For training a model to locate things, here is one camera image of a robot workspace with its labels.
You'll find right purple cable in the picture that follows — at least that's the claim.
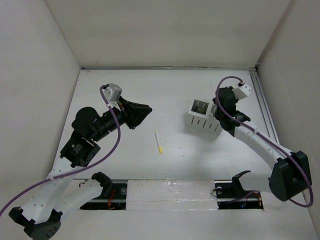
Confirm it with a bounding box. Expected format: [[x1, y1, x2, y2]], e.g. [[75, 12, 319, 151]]
[[215, 76, 315, 208]]

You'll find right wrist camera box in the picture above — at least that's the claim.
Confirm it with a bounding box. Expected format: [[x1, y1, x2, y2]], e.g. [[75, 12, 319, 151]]
[[232, 82, 252, 101]]

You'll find front metal rail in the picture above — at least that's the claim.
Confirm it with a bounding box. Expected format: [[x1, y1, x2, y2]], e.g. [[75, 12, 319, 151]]
[[81, 180, 263, 211]]

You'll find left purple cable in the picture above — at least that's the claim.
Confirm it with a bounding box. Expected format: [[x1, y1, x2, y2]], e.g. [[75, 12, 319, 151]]
[[0, 85, 122, 216]]

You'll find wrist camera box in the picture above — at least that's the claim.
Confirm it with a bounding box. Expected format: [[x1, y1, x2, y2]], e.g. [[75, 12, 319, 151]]
[[99, 83, 122, 105], [232, 82, 252, 101]]

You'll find orange cap black marker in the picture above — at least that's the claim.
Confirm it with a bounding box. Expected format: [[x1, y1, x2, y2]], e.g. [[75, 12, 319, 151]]
[[192, 104, 202, 113]]

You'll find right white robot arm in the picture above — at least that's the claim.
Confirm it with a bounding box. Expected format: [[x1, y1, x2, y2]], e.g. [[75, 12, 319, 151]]
[[213, 85, 312, 202]]

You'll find purple cable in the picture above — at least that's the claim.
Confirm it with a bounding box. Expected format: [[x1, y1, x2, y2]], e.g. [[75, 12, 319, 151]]
[[215, 76, 315, 208], [0, 85, 122, 216]]

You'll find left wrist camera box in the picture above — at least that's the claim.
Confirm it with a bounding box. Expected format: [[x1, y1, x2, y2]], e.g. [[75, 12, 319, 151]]
[[99, 83, 122, 105]]

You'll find yellow cap white pen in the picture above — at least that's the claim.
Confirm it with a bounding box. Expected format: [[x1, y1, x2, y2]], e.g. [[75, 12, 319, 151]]
[[154, 131, 163, 154]]

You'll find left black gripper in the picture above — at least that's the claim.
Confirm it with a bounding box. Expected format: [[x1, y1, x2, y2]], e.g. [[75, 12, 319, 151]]
[[92, 95, 152, 142]]

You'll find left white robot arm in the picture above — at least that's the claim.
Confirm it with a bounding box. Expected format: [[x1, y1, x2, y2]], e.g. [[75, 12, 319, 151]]
[[8, 97, 152, 240]]

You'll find white slotted desk organizer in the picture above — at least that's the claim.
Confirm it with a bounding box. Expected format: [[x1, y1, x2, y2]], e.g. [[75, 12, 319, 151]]
[[184, 99, 223, 136]]

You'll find aluminium rail right side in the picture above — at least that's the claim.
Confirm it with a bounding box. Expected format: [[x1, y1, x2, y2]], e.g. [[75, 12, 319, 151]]
[[249, 68, 279, 144]]

